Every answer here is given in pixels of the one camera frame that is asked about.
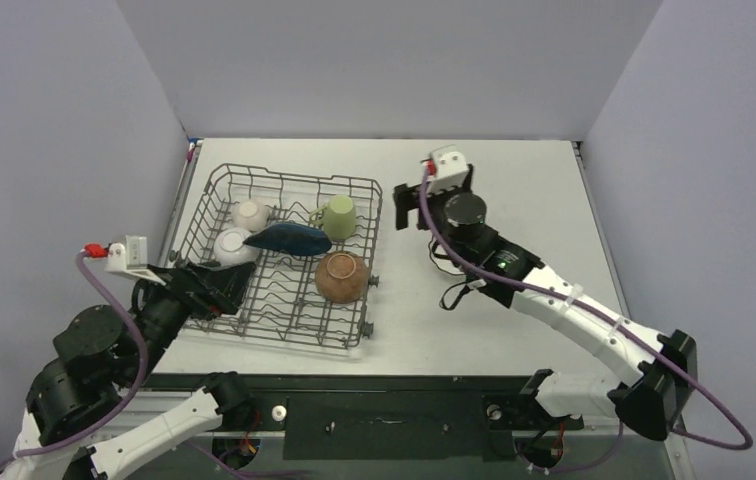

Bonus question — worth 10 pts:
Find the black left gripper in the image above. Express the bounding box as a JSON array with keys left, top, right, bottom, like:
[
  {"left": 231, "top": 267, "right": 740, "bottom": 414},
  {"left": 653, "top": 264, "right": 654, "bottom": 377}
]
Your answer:
[{"left": 127, "top": 257, "right": 259, "bottom": 385}]

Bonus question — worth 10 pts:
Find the plain white bowl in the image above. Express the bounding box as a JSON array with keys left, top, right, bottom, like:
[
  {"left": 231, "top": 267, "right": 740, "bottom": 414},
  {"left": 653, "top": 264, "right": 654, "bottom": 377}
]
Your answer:
[{"left": 213, "top": 227, "right": 260, "bottom": 266}]

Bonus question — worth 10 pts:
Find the green mug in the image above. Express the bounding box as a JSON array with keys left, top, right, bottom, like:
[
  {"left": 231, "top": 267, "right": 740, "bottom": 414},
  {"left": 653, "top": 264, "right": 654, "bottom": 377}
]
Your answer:
[{"left": 308, "top": 195, "right": 357, "bottom": 241}]

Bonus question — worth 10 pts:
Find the small white lobed bowl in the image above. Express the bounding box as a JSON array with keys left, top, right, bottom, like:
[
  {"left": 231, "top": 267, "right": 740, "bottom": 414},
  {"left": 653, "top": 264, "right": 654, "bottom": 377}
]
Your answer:
[{"left": 230, "top": 199, "right": 271, "bottom": 232}]

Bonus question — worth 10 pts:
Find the blue leaf-shaped dish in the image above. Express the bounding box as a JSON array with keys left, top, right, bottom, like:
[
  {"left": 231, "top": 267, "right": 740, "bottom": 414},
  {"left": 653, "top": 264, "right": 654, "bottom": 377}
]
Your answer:
[{"left": 244, "top": 222, "right": 332, "bottom": 256}]

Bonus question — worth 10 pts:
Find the tan brown bowl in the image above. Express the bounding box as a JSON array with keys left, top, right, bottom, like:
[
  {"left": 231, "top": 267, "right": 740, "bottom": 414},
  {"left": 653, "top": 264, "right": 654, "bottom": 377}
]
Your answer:
[{"left": 314, "top": 251, "right": 369, "bottom": 304}]

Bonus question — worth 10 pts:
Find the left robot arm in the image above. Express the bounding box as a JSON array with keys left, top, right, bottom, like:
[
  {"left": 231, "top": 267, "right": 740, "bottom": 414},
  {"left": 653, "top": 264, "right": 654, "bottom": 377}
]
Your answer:
[{"left": 0, "top": 249, "right": 255, "bottom": 479}]

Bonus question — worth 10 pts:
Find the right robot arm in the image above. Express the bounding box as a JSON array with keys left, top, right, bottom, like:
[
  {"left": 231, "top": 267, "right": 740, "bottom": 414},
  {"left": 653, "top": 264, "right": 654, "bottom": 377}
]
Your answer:
[{"left": 392, "top": 167, "right": 698, "bottom": 441}]

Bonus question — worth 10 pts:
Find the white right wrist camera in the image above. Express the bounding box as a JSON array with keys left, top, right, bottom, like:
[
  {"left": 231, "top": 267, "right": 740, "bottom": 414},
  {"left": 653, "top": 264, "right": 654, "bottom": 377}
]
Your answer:
[{"left": 425, "top": 145, "right": 470, "bottom": 196}]

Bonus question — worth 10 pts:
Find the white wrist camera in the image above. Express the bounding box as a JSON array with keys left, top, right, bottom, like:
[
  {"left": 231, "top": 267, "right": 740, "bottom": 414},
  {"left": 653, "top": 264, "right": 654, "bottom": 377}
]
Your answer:
[
  {"left": 425, "top": 145, "right": 470, "bottom": 196},
  {"left": 83, "top": 235, "right": 166, "bottom": 285}
]

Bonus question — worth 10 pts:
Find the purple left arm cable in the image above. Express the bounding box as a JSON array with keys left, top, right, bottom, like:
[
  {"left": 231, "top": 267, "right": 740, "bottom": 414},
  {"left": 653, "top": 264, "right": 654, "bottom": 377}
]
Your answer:
[{"left": 0, "top": 251, "right": 313, "bottom": 480}]

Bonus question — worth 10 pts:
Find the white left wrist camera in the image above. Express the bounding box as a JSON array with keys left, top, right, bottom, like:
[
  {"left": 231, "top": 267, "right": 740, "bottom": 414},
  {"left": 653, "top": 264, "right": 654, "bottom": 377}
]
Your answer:
[{"left": 83, "top": 235, "right": 166, "bottom": 285}]

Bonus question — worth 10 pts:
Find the grey wire dish rack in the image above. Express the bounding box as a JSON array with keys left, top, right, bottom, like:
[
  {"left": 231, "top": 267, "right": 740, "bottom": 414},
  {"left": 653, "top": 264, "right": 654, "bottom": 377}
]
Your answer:
[{"left": 171, "top": 164, "right": 383, "bottom": 350}]

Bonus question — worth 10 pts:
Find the aluminium table edge rail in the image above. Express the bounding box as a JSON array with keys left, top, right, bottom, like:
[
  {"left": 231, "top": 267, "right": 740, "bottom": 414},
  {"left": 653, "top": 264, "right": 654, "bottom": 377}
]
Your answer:
[{"left": 571, "top": 141, "right": 603, "bottom": 235}]

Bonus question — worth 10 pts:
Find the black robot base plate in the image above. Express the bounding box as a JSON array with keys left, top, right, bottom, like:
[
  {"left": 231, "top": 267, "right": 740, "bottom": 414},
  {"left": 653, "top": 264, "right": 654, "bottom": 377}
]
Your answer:
[{"left": 119, "top": 374, "right": 591, "bottom": 463}]

